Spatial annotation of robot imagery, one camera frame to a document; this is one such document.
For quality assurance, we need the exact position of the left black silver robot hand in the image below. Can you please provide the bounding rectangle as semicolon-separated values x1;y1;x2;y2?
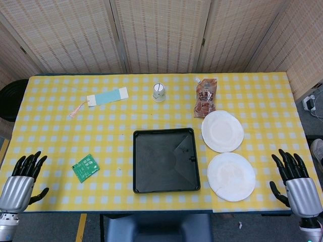
0;150;50;214

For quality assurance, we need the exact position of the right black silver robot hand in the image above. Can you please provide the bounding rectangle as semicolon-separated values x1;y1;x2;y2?
269;148;323;219

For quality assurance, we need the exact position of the white paper plate cracked rim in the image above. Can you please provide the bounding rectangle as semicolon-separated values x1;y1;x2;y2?
207;152;256;202

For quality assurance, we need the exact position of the white paper plate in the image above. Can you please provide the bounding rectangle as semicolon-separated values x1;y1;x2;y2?
201;110;245;153

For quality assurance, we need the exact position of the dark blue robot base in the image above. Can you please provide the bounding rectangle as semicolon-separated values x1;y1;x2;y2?
103;214;214;242

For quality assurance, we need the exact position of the black square plastic tray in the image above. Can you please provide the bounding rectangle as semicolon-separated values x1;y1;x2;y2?
133;127;201;194

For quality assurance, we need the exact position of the green tea sachet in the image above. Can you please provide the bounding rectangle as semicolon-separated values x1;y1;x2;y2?
71;153;100;184

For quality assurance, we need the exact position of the black round stool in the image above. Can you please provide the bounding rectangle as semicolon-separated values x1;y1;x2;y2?
0;79;28;123

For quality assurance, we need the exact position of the white power adapter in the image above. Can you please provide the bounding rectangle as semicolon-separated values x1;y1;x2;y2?
302;95;317;111

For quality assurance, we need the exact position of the yellow white checkered tablecloth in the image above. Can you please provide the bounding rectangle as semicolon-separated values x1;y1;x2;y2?
0;72;323;215

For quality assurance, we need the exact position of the blue white bookmark with tassel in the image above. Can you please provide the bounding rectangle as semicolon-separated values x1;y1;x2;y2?
69;86;129;118

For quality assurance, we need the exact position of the brown peanut sauce pouch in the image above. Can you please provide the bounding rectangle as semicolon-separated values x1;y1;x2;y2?
193;77;219;118

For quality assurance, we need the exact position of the upturned white paper cup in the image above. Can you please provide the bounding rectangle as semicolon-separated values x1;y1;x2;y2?
152;82;167;103

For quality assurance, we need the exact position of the woven folding screen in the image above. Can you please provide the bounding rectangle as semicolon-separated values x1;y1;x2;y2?
0;0;323;101

